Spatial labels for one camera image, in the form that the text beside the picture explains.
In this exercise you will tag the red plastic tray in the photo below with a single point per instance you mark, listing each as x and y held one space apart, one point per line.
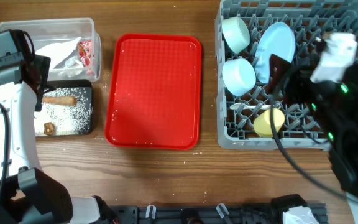
155 92

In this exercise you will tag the red snack wrapper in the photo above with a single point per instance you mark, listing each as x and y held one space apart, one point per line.
85 52

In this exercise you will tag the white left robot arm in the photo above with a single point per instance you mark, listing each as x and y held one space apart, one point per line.
27 194

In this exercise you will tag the large light blue plate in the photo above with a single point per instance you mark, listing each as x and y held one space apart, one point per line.
278 39

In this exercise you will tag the green bowl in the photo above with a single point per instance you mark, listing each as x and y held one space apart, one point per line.
236 34

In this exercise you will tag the small light blue bowl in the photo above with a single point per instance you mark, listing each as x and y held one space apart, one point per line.
238 76

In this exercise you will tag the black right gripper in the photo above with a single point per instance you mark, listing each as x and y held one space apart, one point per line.
298 79

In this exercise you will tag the clear plastic waste bin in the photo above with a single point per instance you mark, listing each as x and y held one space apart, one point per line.
48 31

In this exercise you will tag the white plastic spoon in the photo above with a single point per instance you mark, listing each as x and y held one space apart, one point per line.
236 106

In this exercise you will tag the yellow plastic cup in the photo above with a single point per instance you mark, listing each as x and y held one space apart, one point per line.
262 123

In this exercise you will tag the grey dishwasher rack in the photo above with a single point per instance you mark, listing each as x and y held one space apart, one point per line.
307 19

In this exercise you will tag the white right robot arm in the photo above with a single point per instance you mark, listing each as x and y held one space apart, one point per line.
335 107

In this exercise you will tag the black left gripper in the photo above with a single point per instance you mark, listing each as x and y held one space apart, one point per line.
44 65

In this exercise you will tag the brown food scrap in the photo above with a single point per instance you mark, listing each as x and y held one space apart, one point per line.
49 129

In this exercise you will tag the brown carrot piece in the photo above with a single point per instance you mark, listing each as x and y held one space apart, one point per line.
60 100

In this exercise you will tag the black waste tray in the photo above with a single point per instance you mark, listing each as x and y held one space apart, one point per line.
85 93

